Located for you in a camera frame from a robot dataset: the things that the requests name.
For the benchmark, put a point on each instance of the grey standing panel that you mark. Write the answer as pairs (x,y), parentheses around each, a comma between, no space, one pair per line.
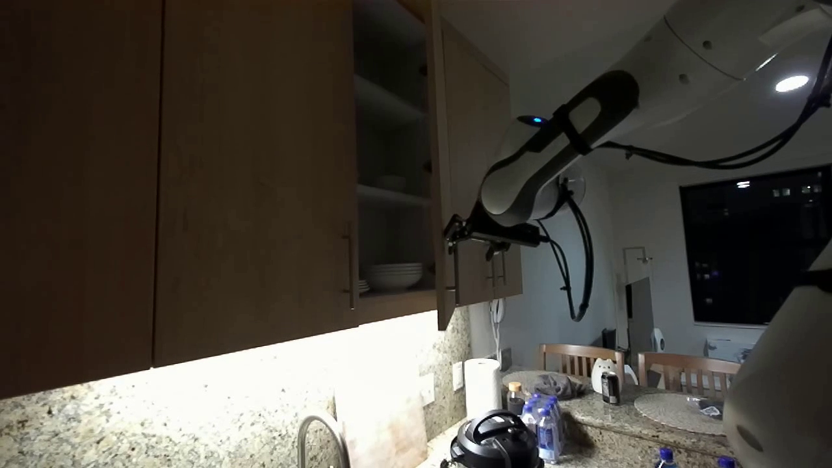
(641,314)

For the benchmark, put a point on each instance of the round white placemat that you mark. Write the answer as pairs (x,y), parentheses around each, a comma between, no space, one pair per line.
(676,413)

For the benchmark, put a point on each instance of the small white dish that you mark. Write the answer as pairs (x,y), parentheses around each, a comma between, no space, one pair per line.
(390,182)

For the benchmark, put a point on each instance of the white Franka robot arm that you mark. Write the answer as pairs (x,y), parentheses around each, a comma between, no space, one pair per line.
(692,54)

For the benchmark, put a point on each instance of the white wall outlet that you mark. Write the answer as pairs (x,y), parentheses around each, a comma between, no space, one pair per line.
(427,392)
(457,375)

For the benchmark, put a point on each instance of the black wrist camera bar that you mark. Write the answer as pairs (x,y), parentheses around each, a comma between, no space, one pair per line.
(510,232)

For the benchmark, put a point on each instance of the round ceiling light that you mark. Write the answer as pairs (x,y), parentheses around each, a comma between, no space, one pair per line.
(791,85)

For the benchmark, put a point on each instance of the round grey plate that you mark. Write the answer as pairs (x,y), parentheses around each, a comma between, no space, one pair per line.
(528,381)

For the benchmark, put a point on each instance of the dark window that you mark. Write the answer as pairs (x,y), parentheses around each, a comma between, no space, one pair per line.
(756,250)

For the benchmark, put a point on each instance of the cabinet interior with shelves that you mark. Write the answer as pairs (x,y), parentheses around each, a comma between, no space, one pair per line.
(390,132)

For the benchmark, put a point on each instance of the wooden cutting board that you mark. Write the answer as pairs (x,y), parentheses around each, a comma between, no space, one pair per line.
(381,439)

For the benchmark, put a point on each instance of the blue capped bottle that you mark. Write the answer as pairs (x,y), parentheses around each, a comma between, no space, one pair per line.
(665,458)
(724,462)

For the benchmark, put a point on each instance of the white paper towel roll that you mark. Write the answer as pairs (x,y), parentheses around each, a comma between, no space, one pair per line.
(483,387)

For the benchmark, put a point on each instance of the large white bowl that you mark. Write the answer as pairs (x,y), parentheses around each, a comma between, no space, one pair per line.
(394,277)

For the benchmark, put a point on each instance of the white wall phone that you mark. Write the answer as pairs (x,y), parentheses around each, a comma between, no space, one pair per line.
(494,327)

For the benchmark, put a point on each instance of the wide wooden cabinet door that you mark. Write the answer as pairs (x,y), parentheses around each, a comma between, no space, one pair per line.
(251,172)

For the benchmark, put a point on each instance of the wooden dining chair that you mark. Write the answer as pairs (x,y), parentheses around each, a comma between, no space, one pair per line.
(575,351)
(684,359)

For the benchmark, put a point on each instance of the blue plastic bag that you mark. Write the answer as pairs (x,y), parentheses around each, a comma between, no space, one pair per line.
(545,424)

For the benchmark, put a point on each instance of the white kettle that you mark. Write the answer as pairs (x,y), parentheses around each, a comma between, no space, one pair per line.
(600,372)

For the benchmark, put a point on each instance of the metal kitchen faucet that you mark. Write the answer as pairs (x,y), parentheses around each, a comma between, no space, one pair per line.
(299,442)

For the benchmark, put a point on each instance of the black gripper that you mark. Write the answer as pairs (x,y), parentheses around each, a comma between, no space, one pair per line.
(472,241)

